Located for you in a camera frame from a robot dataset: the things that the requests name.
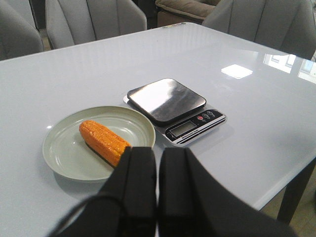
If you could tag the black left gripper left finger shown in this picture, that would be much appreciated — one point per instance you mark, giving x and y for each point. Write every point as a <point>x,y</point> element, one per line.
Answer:
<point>125,206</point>

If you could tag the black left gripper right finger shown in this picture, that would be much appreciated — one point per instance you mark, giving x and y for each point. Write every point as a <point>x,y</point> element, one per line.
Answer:
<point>193,204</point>

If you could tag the orange corn cob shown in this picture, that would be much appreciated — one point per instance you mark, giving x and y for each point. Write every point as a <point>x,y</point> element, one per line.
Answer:
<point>103,141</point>

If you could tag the pale green round plate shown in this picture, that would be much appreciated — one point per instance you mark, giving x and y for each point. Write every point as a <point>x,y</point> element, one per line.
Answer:
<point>66,153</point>

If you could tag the black silver kitchen scale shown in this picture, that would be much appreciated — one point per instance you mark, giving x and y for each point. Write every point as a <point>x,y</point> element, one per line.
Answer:
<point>178,113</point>

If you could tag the grey upholstered chair right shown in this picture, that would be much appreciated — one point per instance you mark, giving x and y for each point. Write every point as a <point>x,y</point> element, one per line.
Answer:
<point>72,22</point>

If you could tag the grey upholstered chair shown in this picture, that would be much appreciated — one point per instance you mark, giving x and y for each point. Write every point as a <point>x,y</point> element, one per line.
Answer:
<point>72,22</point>
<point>17,36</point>

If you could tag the beige cushion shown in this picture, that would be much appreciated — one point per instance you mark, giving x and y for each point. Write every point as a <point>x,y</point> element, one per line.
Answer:
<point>197,9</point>

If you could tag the grey upholstered chair left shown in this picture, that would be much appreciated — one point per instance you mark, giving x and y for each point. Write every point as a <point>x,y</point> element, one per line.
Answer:
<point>17,36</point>

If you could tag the grey chair at table end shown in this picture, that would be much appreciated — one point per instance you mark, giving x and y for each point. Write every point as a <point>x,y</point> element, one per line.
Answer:
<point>285,25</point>

